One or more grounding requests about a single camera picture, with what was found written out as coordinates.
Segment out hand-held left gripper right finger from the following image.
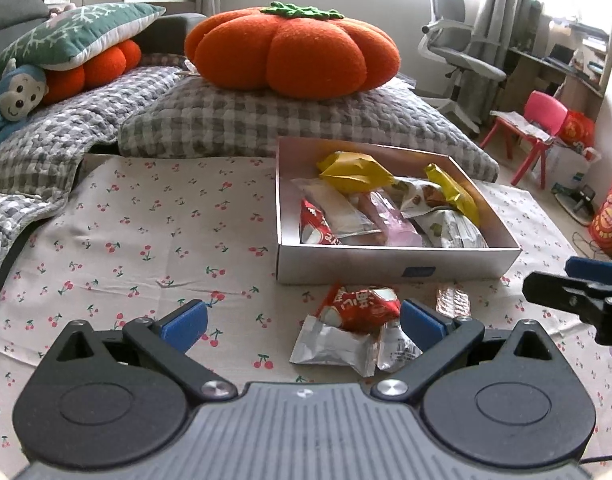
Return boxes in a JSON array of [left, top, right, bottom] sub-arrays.
[[371, 299, 562, 403]]

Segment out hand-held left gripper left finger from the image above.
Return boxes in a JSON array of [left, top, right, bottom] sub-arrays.
[[53, 299, 239, 403]]

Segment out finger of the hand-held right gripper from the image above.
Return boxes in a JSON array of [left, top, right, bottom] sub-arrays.
[[522, 271, 612, 346], [566, 256, 612, 286]]

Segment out red snack packet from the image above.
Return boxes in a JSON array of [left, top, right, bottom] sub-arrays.
[[299, 199, 341, 246], [318, 284, 401, 333]]

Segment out white snack packet brown print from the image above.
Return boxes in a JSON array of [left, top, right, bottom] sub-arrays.
[[416, 209, 489, 249]]

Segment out white cardboard box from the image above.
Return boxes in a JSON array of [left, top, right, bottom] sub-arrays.
[[275, 136, 523, 286]]

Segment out pink snack packet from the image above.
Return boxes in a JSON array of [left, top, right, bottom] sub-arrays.
[[368, 191, 424, 247]]

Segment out clear plastic snack packet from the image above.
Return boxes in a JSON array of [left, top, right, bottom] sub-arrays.
[[292, 178, 384, 240]]

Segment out large yellow snack bag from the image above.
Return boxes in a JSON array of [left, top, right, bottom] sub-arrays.
[[317, 151, 395, 195]]

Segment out small orange-brown snack packet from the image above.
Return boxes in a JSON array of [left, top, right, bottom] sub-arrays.
[[436, 287, 472, 318]]

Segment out large red gift bag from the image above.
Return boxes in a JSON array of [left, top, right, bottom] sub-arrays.
[[588, 177, 612, 261]]

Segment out black floor device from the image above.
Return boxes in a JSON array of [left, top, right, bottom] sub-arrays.
[[553, 185, 597, 226]]

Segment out cherry print bedsheet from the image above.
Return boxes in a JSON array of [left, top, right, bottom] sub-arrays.
[[0, 152, 612, 480]]

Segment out white paper bag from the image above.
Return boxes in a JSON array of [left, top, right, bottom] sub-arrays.
[[531, 142, 602, 191]]

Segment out small red gift bag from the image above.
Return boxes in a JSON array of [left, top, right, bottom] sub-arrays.
[[558, 111, 596, 148]]

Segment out papers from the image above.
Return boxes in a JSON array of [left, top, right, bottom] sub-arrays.
[[490, 110, 552, 141]]

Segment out pink plastic chair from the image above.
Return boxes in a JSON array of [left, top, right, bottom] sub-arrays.
[[480, 91, 569, 190]]

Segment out wooden desk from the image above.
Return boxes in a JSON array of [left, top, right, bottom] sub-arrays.
[[501, 20, 612, 121]]

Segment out grey checkered pillow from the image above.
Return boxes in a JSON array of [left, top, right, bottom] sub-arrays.
[[118, 77, 501, 183]]

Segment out grey checkered blanket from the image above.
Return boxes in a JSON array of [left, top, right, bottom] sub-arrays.
[[0, 65, 184, 281]]

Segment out grey office chair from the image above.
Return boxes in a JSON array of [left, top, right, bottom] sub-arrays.
[[418, 0, 508, 133]]

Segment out small orange pillow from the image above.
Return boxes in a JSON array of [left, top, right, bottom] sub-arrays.
[[40, 39, 142, 106]]

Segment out blue monkey plush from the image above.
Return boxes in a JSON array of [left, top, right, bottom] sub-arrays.
[[0, 57, 49, 156]]

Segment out grey curtain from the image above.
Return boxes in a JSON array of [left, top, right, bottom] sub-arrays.
[[473, 0, 537, 56]]

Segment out orange pumpkin pillow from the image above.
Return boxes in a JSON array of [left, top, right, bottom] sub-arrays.
[[184, 1, 401, 100]]

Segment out green patterned pillow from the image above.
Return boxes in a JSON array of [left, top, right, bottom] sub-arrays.
[[0, 2, 167, 91]]

